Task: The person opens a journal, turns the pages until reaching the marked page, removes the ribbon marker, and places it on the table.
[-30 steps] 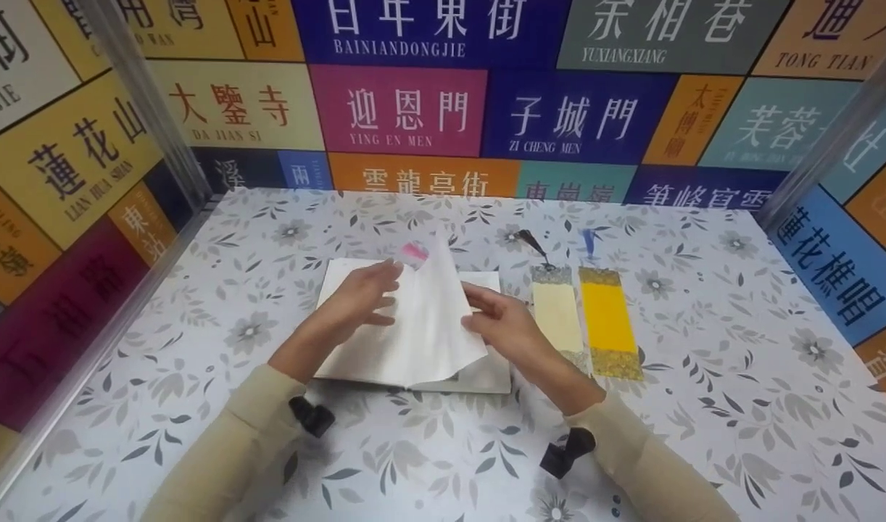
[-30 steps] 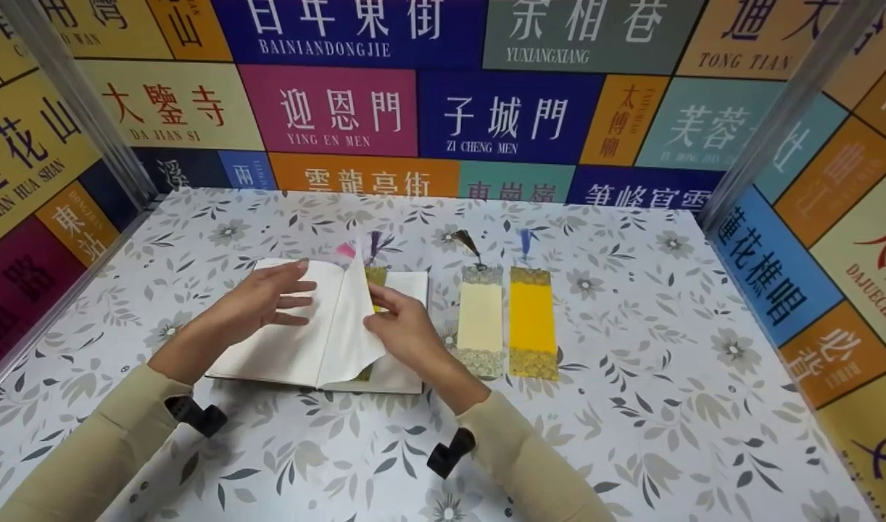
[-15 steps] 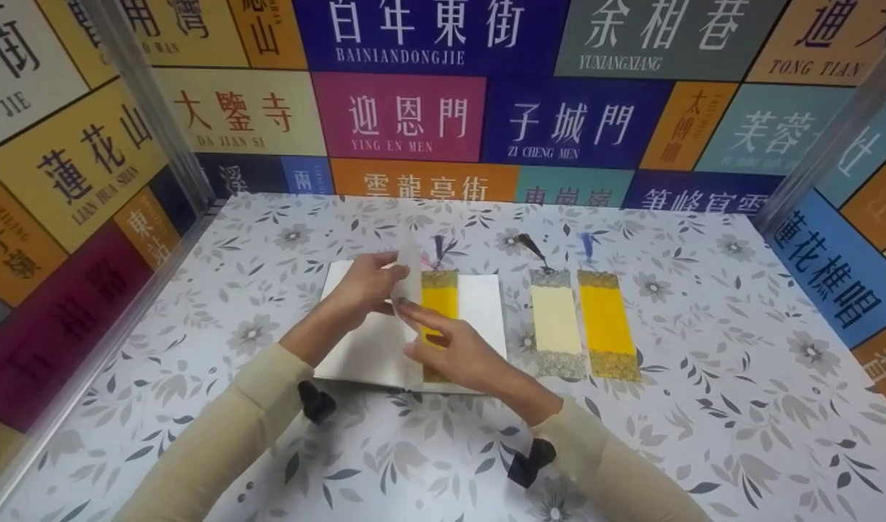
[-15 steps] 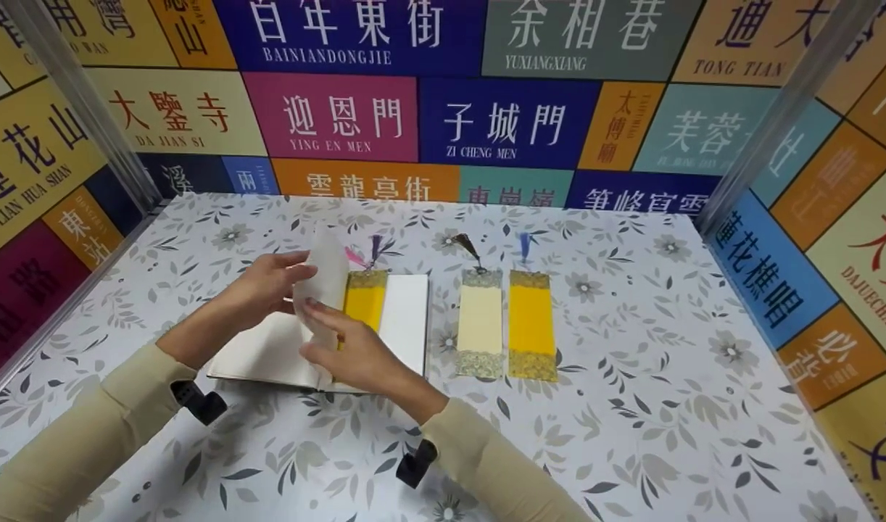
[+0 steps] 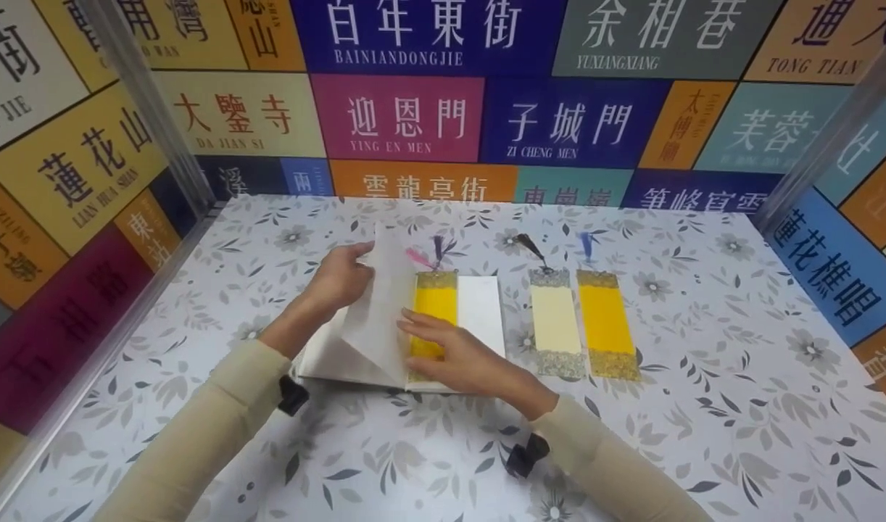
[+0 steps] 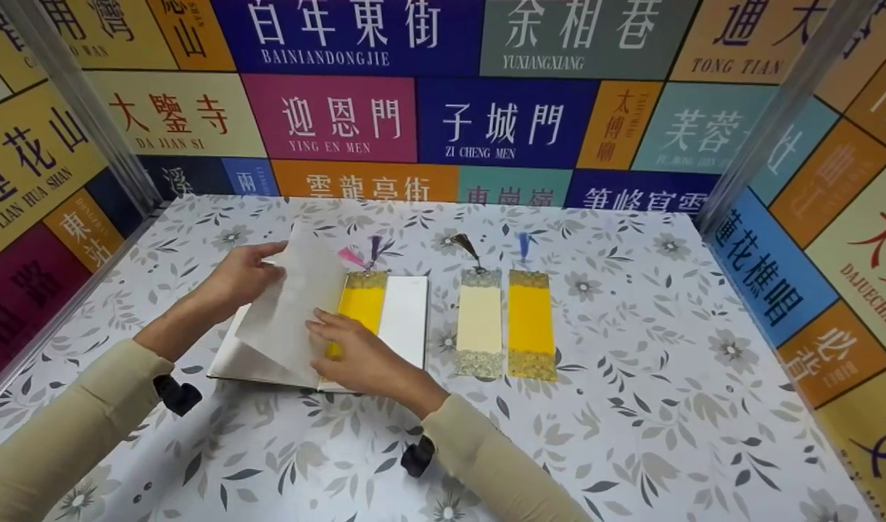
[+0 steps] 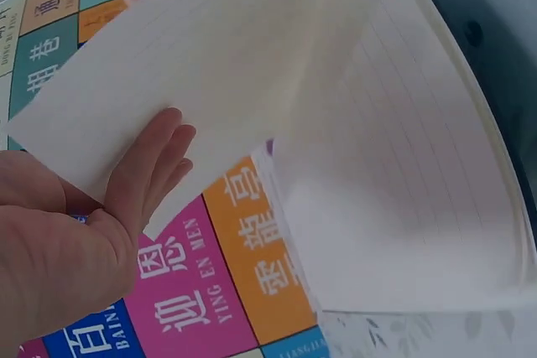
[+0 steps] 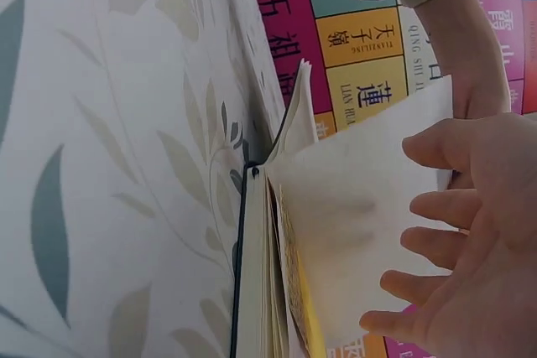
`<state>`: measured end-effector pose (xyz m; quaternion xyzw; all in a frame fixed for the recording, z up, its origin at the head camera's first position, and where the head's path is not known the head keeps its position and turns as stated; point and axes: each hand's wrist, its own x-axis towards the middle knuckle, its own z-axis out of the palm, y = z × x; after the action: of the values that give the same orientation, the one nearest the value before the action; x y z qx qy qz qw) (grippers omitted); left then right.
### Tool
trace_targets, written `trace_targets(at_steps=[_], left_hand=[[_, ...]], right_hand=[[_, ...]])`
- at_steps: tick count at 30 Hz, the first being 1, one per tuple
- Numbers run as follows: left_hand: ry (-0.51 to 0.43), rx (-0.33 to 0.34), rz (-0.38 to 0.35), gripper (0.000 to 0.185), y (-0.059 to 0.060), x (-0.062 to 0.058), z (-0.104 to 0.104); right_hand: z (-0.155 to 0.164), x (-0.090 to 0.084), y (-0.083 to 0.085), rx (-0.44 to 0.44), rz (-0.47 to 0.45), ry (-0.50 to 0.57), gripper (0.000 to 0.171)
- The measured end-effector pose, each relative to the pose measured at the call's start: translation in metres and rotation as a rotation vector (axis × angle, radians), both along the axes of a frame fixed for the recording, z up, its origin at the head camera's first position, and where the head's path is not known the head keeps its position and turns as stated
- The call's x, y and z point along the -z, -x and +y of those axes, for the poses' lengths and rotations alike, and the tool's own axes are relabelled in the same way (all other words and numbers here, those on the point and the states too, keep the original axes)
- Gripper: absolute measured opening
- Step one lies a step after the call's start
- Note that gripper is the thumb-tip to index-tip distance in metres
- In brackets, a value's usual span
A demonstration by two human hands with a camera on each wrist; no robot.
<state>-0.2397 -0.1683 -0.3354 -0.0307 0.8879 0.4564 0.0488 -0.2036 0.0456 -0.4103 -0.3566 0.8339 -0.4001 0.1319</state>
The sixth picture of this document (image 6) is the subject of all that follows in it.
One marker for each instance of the person's left hand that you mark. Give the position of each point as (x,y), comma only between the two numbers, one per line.
(233,283)

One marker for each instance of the person's right hand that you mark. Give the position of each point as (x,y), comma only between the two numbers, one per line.
(374,366)

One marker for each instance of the person's left thumb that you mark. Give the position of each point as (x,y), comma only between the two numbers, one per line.
(270,251)

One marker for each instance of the person's left fingers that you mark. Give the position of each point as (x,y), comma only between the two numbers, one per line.
(272,276)

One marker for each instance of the person's right fingers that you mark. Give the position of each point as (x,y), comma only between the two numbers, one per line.
(338,330)

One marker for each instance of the yellow bookmark with purple tassel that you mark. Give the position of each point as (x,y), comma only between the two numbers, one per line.
(363,304)

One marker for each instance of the white paged book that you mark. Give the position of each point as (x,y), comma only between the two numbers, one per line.
(407,319)

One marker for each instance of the person's right forearm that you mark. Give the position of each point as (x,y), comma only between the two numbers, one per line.
(501,464)

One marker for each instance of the person's left forearm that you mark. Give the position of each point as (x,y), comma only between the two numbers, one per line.
(73,428)

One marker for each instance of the bookmark with pink tassel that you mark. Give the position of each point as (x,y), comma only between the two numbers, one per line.
(352,257)

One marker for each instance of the cream bookmark with brown tassel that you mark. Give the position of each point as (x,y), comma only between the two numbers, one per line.
(479,322)

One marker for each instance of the black wrist band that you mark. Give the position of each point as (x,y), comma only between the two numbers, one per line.
(418,457)
(176,396)

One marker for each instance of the yellow bookmark with blue tassel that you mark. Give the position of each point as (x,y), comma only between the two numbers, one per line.
(531,322)

